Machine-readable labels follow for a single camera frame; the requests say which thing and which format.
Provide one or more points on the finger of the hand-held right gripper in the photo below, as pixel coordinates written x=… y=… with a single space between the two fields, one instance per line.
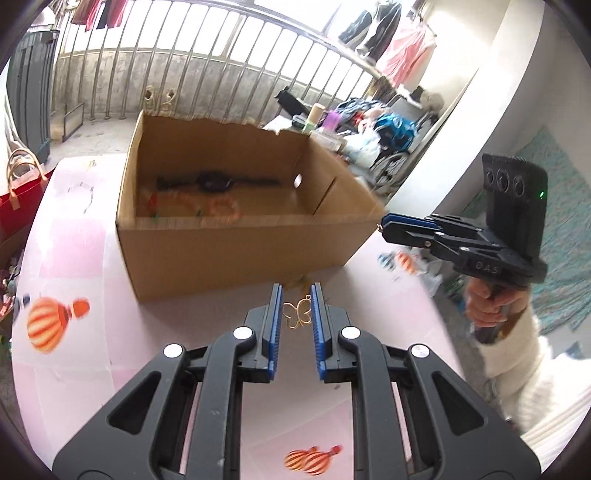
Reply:
x=408 y=221
x=406 y=235

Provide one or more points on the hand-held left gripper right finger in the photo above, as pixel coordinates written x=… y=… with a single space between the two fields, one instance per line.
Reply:
x=317 y=332

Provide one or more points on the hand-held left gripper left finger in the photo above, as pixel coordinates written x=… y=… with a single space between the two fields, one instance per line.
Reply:
x=275 y=332

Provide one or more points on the gold butterfly pendant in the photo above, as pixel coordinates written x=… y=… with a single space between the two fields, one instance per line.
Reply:
x=298 y=314

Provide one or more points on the large cardboard box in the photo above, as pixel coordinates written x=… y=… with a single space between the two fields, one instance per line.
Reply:
x=231 y=258

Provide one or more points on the dark blue smart watch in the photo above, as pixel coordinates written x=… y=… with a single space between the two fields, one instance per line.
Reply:
x=212 y=181

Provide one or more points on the person's right forearm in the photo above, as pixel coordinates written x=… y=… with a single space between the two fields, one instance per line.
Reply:
x=517 y=369

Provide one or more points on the person's right hand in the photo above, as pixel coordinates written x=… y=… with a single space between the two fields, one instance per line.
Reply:
x=482 y=309

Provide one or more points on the teal patterned cloth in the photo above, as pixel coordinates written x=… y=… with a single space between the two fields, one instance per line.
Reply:
x=563 y=221

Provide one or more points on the wheelchair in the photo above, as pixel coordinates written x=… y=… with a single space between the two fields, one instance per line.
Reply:
x=392 y=166

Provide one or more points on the white printed plastic bag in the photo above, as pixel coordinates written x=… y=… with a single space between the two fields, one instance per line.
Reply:
x=362 y=147

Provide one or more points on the pile of clothes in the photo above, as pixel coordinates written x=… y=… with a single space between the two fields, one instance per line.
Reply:
x=392 y=124

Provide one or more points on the beige hat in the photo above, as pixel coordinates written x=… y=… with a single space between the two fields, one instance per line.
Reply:
x=433 y=100

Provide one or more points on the purple cup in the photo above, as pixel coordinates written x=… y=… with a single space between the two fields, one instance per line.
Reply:
x=333 y=121

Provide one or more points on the beige cylinder cup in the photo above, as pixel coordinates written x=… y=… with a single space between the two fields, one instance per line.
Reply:
x=316 y=117

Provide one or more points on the grey side table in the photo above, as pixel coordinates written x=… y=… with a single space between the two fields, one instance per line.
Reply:
x=281 y=124

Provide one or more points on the pink hanging garment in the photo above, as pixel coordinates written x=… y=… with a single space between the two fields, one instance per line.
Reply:
x=406 y=60

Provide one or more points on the black stand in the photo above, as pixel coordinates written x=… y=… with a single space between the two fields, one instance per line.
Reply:
x=291 y=102

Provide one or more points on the navy hanging jacket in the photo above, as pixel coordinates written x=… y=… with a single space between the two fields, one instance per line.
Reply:
x=383 y=27

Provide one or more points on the metal balcony railing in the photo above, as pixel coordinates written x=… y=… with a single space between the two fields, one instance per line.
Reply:
x=323 y=45

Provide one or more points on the pink printed tablecloth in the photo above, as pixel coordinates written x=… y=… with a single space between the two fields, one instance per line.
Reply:
x=83 y=369

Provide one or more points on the white shoe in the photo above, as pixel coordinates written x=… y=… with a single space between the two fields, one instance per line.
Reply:
x=150 y=99
x=170 y=100

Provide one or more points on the red bag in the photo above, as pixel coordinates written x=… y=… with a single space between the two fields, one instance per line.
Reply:
x=18 y=212

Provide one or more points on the small framed panel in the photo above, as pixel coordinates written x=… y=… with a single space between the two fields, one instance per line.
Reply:
x=73 y=121

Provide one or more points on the grey cabinet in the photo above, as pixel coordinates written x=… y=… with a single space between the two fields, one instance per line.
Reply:
x=32 y=92

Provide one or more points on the red hanging pants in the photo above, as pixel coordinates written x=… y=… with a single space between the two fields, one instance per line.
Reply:
x=113 y=11

